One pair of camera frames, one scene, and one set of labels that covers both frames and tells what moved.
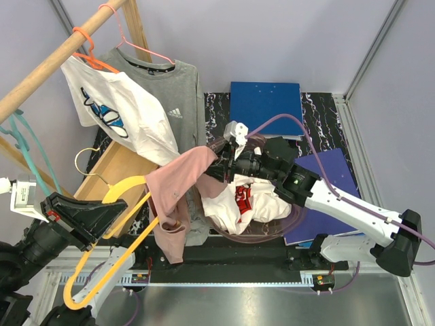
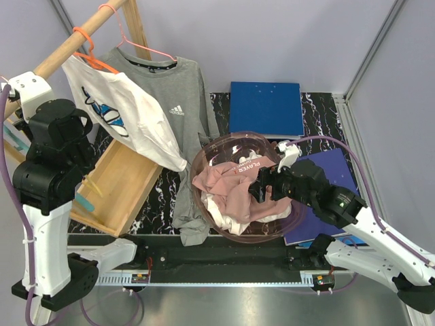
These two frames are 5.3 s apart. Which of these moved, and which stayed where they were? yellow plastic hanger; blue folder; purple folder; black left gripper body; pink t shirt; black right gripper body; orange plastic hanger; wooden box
Moved: pink t shirt; yellow plastic hanger; black left gripper body; black right gripper body
Stayed: orange plastic hanger; wooden box; blue folder; purple folder
